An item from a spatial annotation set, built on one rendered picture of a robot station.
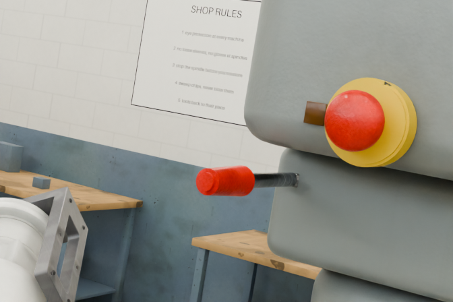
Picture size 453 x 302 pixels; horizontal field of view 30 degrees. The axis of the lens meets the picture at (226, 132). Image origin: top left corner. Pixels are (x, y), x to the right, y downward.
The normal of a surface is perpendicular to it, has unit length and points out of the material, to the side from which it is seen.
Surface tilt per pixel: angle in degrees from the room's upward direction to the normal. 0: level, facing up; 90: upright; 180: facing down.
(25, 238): 38
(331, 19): 90
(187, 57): 90
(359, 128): 92
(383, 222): 90
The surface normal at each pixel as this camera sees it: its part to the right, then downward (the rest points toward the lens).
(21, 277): 0.71, -0.62
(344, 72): -0.50, -0.04
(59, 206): -0.29, -0.83
